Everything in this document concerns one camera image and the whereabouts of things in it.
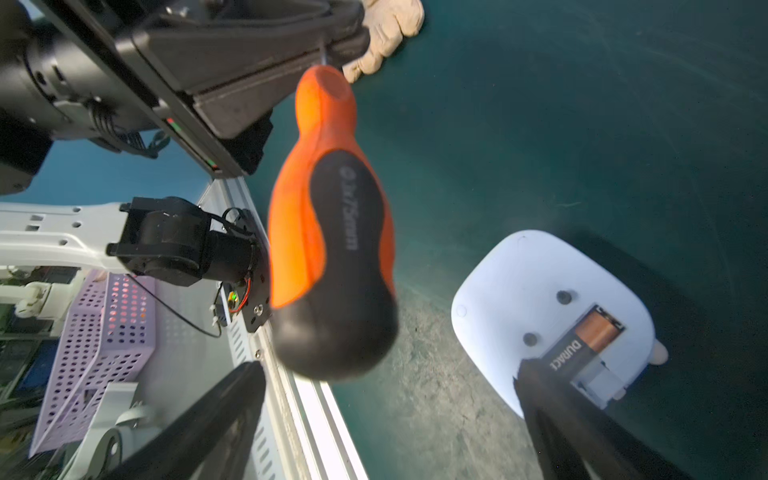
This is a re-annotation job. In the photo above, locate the orange black screwdriver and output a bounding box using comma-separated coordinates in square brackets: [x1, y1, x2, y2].
[268, 64, 399, 382]

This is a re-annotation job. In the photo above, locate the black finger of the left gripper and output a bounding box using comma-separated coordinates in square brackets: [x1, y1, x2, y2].
[116, 1, 369, 139]

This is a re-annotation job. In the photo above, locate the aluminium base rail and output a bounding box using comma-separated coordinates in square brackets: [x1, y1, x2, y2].
[137, 177, 370, 480]

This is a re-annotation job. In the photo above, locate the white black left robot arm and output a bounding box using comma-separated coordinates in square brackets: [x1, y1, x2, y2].
[1, 1, 369, 479]

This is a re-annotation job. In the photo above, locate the purple perforated basket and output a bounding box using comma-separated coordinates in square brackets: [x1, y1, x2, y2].
[29, 270, 156, 457]

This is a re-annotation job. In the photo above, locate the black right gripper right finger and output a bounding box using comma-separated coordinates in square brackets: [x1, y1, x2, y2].
[514, 359, 689, 479]

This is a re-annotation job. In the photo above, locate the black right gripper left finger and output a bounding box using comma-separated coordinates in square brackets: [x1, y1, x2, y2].
[104, 361, 266, 479]

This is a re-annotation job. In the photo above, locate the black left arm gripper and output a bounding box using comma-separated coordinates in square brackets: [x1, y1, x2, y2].
[0, 0, 274, 196]

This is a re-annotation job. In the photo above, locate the white alarm device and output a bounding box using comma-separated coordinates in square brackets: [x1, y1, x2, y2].
[451, 230, 669, 415]

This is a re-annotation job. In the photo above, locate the Duracell AA battery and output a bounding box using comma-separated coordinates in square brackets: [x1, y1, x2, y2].
[541, 305, 625, 381]

